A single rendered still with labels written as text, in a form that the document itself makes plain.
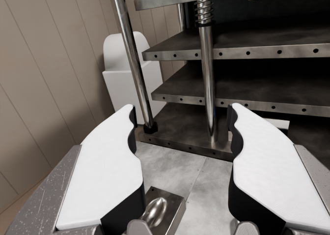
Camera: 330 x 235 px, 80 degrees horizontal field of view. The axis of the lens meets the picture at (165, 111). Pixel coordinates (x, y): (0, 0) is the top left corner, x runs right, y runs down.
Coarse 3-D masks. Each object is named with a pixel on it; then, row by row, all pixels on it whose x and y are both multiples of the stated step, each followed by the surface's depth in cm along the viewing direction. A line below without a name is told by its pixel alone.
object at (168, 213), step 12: (156, 192) 78; (168, 192) 77; (156, 204) 75; (168, 204) 73; (180, 204) 72; (144, 216) 71; (156, 216) 72; (168, 216) 69; (180, 216) 73; (156, 228) 66; (168, 228) 65
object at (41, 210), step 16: (64, 160) 8; (48, 176) 7; (64, 176) 7; (48, 192) 7; (64, 192) 7; (32, 208) 6; (48, 208) 6; (16, 224) 6; (32, 224) 6; (48, 224) 6; (96, 224) 6
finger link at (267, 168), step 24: (240, 120) 10; (264, 120) 10; (240, 144) 9; (264, 144) 9; (288, 144) 9; (240, 168) 7; (264, 168) 7; (288, 168) 7; (240, 192) 7; (264, 192) 6; (288, 192) 6; (312, 192) 6; (240, 216) 7; (264, 216) 6; (288, 216) 6; (312, 216) 6
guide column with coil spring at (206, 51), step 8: (200, 0) 78; (208, 8) 79; (200, 16) 81; (208, 16) 80; (200, 32) 84; (208, 32) 83; (200, 40) 86; (208, 40) 84; (208, 48) 86; (208, 56) 88; (208, 64) 90; (208, 72) 91; (208, 80) 93; (208, 88) 95; (208, 96) 98; (208, 104) 100; (208, 112) 102; (216, 112) 104; (208, 120) 105; (216, 120) 105; (208, 128) 108; (216, 128) 108; (208, 136) 111; (216, 136) 110
